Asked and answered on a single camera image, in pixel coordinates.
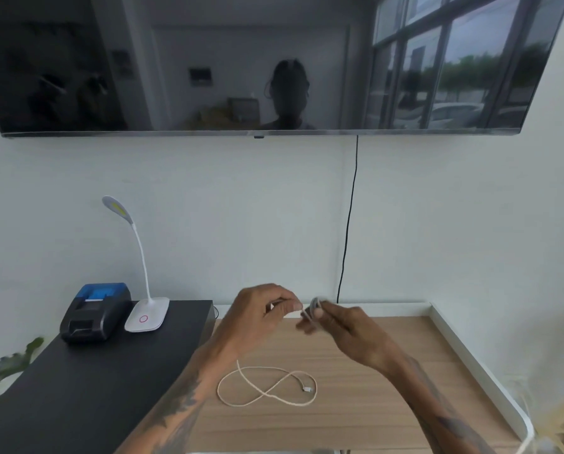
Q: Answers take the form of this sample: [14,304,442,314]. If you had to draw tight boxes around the person's left forearm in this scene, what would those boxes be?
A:
[115,336,250,454]

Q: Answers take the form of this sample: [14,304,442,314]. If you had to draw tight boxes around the person's right hand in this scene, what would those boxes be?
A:
[295,300,400,374]

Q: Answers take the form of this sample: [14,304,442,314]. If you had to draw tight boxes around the white gooseneck desk lamp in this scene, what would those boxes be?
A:
[102,195,170,333]

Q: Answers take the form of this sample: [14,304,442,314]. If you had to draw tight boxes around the person's left hand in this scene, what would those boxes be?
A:
[213,284,304,357]

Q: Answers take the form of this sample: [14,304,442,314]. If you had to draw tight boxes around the white charging cable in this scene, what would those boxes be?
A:
[216,298,327,408]

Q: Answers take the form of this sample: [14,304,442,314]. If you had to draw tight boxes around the person's right forearm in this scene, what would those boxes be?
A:
[380,347,496,454]

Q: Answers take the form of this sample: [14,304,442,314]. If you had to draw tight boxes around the green houseplant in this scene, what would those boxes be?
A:
[0,337,44,414]

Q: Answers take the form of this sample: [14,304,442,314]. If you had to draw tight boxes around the black and blue receipt printer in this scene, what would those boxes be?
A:
[59,282,133,345]

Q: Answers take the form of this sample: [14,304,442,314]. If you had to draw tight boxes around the black television power cord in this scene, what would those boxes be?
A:
[336,135,360,303]

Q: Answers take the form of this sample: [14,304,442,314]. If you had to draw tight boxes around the black side cabinet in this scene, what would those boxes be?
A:
[0,300,215,454]

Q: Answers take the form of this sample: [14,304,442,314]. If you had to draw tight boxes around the wall-mounted black television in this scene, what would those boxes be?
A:
[0,0,564,138]

